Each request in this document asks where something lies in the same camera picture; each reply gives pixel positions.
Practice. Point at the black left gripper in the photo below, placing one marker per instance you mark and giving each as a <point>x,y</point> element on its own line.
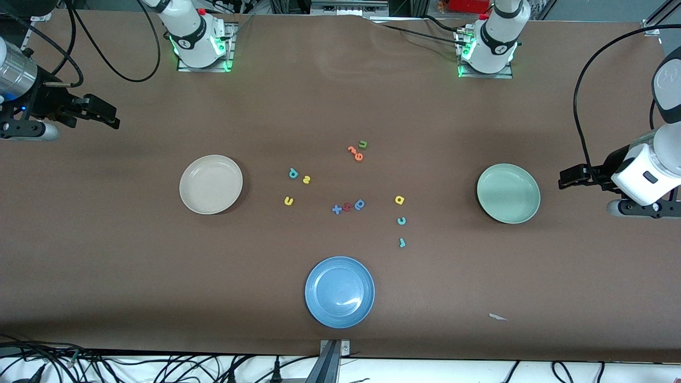
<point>603,171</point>

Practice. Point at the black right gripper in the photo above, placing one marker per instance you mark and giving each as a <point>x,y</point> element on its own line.
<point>49,100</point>

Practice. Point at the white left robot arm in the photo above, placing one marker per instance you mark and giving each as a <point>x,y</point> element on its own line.
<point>497,37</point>

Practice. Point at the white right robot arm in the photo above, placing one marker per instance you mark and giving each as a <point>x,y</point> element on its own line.
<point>194,37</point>

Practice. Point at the green plate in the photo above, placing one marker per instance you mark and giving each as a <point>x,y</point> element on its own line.
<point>508,194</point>

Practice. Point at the beige plate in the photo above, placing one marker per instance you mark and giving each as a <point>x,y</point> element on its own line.
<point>211,185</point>

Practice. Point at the white torn paper scrap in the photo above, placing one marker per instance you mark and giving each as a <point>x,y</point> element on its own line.
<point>497,317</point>

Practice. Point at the red box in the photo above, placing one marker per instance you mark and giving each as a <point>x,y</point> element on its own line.
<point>463,5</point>

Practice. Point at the blue foam letter a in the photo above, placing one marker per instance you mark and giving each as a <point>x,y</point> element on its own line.
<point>362,205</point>

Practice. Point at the blue plate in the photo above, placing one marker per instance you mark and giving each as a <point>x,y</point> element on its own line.
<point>339,292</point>

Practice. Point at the grey device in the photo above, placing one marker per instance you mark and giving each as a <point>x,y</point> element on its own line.
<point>348,8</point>

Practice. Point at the black power plug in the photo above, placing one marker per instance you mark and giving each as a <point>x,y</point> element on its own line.
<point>277,372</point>

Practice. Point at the aluminium frame rail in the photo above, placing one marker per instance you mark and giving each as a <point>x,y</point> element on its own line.
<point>40,14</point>
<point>652,25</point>

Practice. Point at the metal table edge bracket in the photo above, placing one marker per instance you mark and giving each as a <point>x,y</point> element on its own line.
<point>332,361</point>

